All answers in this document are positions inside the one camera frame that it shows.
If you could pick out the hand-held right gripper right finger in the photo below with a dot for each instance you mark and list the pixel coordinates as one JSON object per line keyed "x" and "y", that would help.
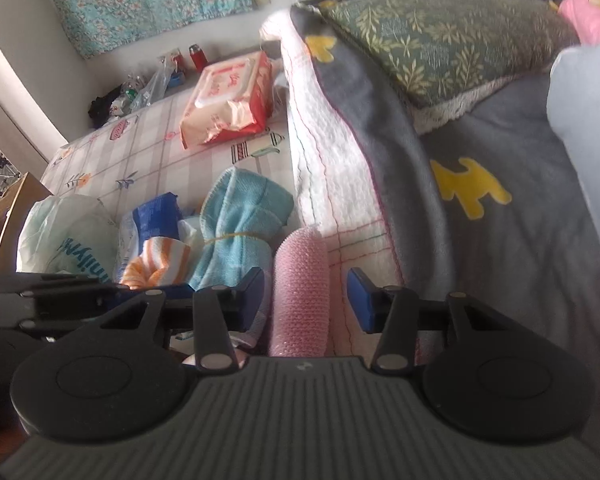
{"x": 362, "y": 300}

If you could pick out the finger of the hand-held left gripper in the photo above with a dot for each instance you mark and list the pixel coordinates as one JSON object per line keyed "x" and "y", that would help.
{"x": 65, "y": 310}

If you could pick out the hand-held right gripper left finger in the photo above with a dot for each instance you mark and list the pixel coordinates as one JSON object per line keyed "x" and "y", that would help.
{"x": 251, "y": 302}

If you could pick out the pink knit cloth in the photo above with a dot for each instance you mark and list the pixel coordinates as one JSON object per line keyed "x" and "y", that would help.
{"x": 300, "y": 290}

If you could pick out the teal towel bundle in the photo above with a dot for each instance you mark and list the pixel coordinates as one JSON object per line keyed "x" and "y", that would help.
{"x": 240, "y": 220}

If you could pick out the orange striped sock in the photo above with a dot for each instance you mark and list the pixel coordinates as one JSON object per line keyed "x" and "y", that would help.
{"x": 160, "y": 260}

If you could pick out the cardboard box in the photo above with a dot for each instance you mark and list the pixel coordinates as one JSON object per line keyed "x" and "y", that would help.
{"x": 5, "y": 210}

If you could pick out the blue wet wipes pack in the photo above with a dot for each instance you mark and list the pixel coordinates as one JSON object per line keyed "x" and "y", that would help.
{"x": 152, "y": 215}

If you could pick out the white plastic bag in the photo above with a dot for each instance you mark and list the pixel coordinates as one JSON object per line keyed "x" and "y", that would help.
{"x": 65, "y": 240}

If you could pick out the white quilted blanket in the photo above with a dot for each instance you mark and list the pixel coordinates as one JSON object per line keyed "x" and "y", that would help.
{"x": 330, "y": 170}

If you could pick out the grey blanket yellow print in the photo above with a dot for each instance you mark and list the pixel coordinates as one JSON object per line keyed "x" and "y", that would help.
{"x": 505, "y": 240}

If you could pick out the plaid printed tablecloth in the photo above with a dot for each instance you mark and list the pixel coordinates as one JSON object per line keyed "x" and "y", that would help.
{"x": 145, "y": 160}

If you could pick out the dark cloth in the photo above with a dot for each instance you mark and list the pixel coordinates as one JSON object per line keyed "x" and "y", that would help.
{"x": 102, "y": 107}

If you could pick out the red wet wipes pack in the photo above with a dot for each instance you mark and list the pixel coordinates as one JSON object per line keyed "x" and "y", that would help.
{"x": 230, "y": 95}

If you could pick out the clear plastic bags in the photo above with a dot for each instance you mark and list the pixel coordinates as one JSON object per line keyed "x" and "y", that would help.
{"x": 152, "y": 82}

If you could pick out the red bottle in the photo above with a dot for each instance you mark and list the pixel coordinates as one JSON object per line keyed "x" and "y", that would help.
{"x": 198, "y": 57}

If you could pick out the green leaf-print pillow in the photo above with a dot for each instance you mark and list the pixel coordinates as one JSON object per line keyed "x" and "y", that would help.
{"x": 445, "y": 40}

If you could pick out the light blue cloth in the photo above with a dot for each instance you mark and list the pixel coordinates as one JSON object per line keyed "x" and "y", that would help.
{"x": 585, "y": 125}

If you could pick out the pink pillow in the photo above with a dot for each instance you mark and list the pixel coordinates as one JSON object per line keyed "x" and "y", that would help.
{"x": 590, "y": 10}

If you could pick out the teal floral wall cloth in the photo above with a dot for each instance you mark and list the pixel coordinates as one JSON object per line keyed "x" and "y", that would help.
{"x": 145, "y": 0}

